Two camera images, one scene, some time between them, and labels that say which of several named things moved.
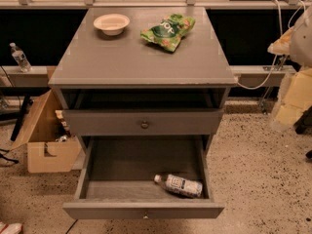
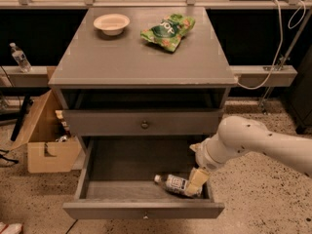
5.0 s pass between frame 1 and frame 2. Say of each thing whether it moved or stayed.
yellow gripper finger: moved
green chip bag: stayed
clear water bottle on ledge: stayed
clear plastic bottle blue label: stayed
